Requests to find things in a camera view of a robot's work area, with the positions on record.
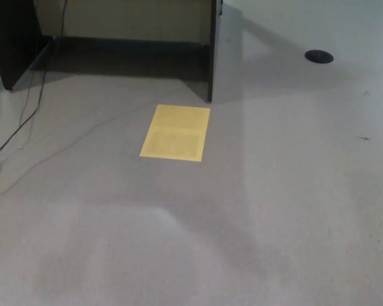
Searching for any thin grey cable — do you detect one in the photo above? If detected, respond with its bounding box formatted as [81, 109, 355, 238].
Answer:
[0, 104, 158, 200]

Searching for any dark wooden desk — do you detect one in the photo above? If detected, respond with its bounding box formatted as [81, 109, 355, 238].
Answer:
[0, 0, 245, 103]

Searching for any black round floor cover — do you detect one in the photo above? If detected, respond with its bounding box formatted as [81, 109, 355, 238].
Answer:
[304, 49, 334, 64]

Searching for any black power cable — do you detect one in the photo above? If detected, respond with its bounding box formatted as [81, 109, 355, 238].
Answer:
[0, 0, 68, 160]

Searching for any yellow paper sheet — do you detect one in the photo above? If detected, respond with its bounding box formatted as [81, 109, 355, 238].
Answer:
[139, 104, 211, 159]

